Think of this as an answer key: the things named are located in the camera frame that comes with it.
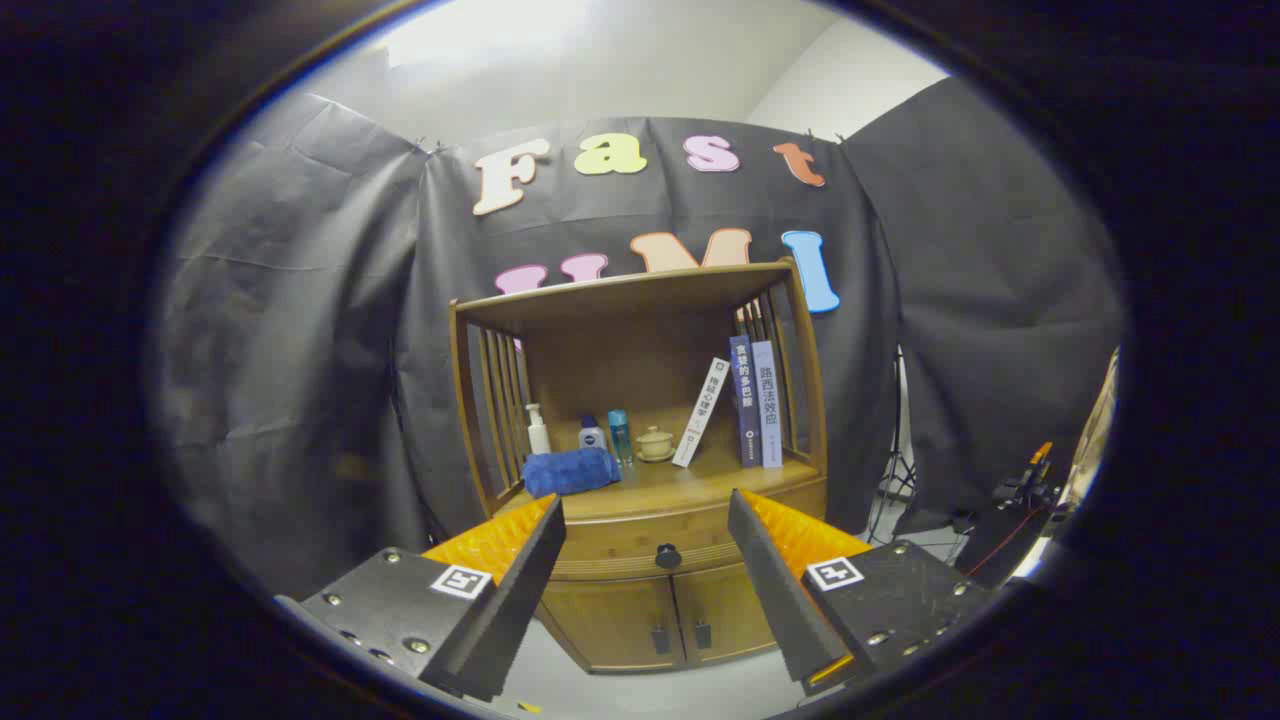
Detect wooden cabinet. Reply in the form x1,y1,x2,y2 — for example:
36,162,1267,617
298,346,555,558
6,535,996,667
448,258,831,676

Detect dark blue book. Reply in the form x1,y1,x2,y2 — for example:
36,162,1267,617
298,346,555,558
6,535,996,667
729,335,763,469

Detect black and orange device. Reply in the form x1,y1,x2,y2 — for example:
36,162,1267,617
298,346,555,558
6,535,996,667
990,442,1061,513

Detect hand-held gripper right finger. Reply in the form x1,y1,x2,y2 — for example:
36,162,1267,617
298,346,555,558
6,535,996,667
727,488,993,698

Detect wooden cabinet door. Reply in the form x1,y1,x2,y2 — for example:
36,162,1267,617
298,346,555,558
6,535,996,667
672,563,777,664
538,578,687,673

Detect wooden drawer with black knob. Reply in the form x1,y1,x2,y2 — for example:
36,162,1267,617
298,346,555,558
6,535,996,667
545,478,829,583

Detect wooden countertop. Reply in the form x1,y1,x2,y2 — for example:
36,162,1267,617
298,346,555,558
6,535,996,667
495,450,826,521

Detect dark equipment box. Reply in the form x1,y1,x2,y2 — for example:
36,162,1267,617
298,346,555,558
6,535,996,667
955,500,1051,588

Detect white book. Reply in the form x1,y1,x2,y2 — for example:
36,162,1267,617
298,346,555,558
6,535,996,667
671,357,731,469

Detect blue rolled towel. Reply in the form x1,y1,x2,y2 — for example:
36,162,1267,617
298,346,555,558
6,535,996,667
522,447,622,499

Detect black tripod stand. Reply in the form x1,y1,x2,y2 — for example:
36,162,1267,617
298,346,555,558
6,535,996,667
865,345,919,546

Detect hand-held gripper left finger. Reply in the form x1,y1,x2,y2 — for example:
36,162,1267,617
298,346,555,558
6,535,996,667
275,495,567,703

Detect light purple book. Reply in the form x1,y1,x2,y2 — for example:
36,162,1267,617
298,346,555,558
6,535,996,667
751,340,785,470

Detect beige cloth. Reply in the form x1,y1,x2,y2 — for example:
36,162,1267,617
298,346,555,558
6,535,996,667
1060,350,1119,511

